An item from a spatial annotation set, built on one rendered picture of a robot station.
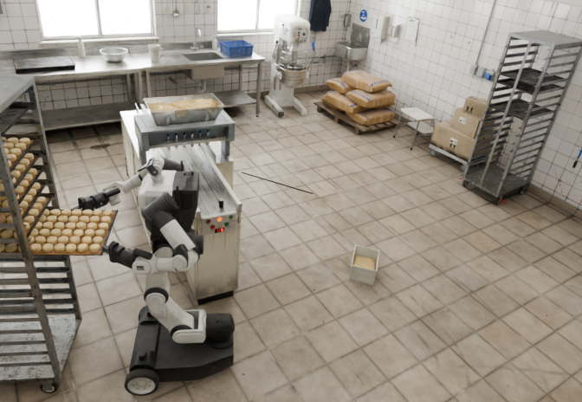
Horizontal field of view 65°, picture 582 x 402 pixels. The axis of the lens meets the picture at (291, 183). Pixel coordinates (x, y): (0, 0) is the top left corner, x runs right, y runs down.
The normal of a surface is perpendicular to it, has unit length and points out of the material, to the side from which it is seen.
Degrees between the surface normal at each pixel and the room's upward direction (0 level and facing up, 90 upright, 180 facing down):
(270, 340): 0
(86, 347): 0
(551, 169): 90
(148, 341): 0
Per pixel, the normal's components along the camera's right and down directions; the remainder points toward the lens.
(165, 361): 0.09, -0.86
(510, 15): -0.85, 0.20
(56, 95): 0.52, 0.47
